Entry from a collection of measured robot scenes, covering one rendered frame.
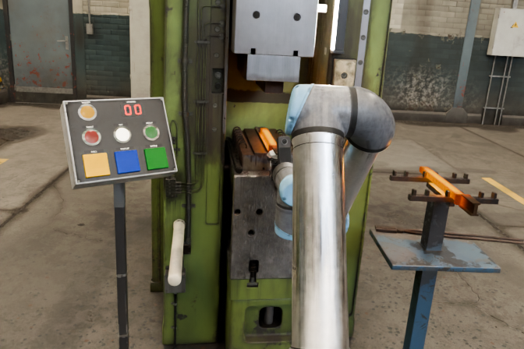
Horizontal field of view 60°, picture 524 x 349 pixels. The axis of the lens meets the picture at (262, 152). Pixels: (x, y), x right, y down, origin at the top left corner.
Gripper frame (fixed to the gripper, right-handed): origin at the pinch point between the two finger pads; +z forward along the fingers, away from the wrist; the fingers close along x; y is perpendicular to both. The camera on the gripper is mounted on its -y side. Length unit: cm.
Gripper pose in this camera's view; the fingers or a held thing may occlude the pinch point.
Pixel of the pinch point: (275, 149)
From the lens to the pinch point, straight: 175.9
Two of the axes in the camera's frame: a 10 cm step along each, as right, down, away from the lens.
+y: -0.6, 9.5, 3.1
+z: -1.4, -3.2, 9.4
